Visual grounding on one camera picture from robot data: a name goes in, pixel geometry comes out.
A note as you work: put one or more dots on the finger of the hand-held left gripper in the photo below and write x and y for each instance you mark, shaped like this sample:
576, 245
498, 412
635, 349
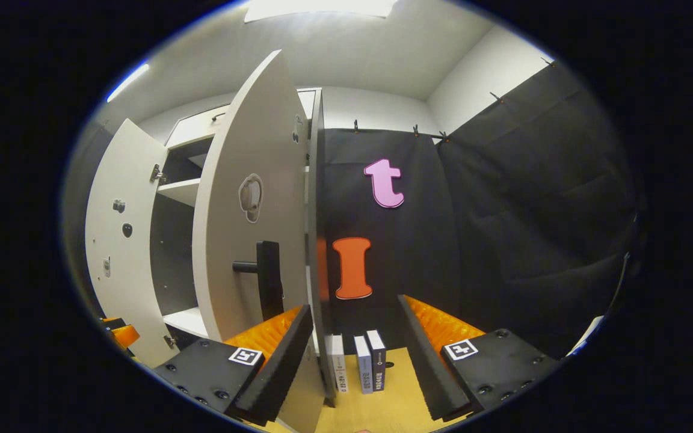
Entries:
115, 325

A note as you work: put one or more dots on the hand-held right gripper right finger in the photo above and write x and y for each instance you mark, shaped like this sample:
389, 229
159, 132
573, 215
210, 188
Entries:
420, 355

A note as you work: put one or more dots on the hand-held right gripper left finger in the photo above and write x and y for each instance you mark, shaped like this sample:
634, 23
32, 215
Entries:
289, 361

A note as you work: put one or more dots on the white cabinet door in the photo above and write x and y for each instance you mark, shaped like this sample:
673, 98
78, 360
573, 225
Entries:
232, 240
130, 276

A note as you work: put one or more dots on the dark book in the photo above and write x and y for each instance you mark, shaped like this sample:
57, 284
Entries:
378, 355

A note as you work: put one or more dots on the white book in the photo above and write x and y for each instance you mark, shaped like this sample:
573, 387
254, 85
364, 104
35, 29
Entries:
338, 361

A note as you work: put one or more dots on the metal door hinge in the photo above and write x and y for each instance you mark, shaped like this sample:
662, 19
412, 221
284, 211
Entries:
157, 174
169, 341

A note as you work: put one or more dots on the grey book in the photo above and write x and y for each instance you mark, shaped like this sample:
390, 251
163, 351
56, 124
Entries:
363, 367

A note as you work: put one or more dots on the white cabinet shelf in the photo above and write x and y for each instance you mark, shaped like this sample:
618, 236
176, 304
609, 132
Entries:
181, 191
190, 322

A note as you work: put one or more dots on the white cabinet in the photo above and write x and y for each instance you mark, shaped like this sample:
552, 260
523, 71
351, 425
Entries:
172, 258

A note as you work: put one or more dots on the white side table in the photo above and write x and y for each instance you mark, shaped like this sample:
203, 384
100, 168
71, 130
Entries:
584, 337

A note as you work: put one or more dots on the black backdrop cloth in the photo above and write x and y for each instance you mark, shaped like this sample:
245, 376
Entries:
503, 210

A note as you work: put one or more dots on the white cabinet flap panel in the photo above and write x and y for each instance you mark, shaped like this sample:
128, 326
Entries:
193, 129

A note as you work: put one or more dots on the narrow ceiling light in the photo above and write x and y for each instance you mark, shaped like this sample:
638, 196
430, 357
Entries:
127, 82

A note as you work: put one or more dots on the wide ceiling light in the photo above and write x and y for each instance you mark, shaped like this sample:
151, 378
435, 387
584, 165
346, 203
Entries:
322, 7

